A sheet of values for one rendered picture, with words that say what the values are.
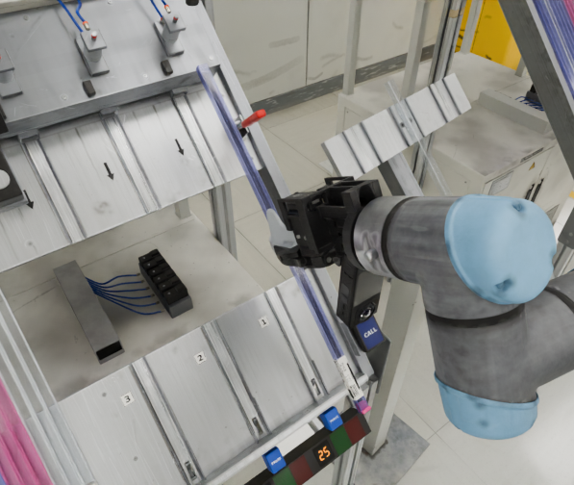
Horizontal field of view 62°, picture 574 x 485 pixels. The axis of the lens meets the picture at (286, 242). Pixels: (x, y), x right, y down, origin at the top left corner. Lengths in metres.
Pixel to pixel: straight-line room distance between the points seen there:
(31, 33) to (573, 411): 1.72
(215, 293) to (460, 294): 0.76
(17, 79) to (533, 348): 0.64
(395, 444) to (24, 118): 1.29
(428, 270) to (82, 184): 0.50
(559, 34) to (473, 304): 1.06
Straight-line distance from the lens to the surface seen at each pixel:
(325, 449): 0.83
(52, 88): 0.71
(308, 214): 0.49
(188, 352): 0.72
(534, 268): 0.37
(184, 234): 1.22
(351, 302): 0.52
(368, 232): 0.42
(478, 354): 0.39
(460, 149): 1.59
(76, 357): 1.04
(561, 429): 1.78
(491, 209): 0.35
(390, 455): 1.56
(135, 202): 0.72
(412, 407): 1.66
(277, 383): 0.76
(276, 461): 0.77
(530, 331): 0.42
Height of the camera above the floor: 1.42
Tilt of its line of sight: 43 degrees down
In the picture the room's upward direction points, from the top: straight up
